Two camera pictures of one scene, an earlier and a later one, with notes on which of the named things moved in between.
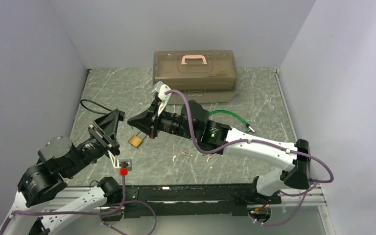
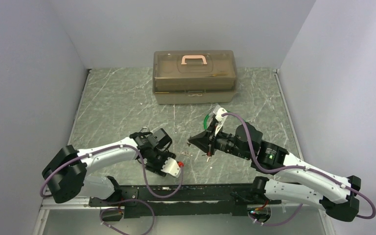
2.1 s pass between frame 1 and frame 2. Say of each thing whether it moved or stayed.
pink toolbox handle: stayed
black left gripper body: moved
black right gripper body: moved
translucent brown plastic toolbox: stayed
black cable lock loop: moved
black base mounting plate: stayed
